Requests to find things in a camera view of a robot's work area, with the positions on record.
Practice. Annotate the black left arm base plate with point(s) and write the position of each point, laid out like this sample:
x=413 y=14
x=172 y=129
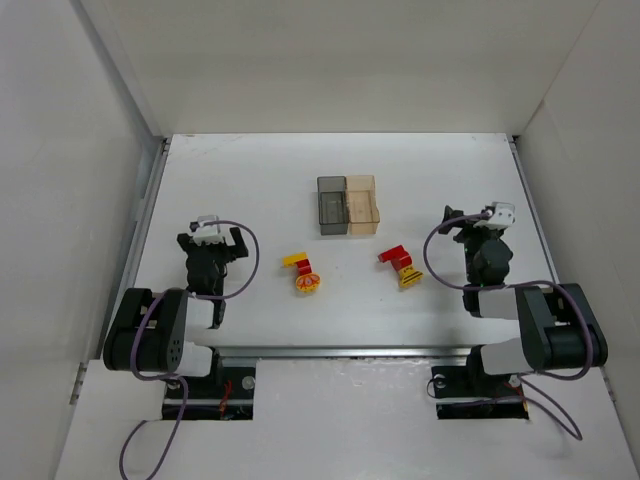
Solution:
x=226 y=394

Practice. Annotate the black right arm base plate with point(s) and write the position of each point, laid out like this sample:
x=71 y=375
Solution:
x=459 y=395

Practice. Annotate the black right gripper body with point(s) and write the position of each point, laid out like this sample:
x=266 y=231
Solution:
x=473 y=235

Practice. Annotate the aluminium rail left side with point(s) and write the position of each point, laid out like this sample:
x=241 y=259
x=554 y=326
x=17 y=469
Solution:
x=148 y=178

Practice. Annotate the orange transparent container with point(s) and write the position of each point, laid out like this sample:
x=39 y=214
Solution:
x=364 y=216

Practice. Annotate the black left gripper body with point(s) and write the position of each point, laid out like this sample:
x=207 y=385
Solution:
x=211 y=248

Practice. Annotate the aluminium rail front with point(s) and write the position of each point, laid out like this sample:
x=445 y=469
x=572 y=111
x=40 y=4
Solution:
x=308 y=352

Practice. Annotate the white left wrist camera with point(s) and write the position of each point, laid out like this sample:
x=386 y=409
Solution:
x=206 y=230

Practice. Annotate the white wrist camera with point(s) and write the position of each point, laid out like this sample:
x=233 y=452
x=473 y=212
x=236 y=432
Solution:
x=206 y=230
x=503 y=217

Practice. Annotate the grey transparent container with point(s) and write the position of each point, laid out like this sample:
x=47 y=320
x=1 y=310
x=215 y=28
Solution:
x=332 y=205

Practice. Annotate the yellow butterfly lego brick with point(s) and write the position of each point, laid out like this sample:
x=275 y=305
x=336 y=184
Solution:
x=308 y=283

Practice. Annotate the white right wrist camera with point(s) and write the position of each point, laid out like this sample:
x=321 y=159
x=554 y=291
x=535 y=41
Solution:
x=503 y=217

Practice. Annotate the red small lego brick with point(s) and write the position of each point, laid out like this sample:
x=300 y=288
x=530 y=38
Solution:
x=402 y=262

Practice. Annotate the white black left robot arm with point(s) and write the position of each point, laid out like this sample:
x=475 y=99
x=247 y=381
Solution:
x=150 y=333

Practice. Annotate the yellow striped lego brick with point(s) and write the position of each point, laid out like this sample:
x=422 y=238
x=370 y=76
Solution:
x=409 y=276

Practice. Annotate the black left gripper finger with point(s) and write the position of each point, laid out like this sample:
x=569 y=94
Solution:
x=186 y=243
x=237 y=249

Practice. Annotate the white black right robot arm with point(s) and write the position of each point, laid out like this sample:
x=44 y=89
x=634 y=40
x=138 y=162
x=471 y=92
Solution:
x=557 y=328

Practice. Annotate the red angled lego brick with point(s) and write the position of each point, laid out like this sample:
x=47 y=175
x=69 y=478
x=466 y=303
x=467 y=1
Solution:
x=390 y=254

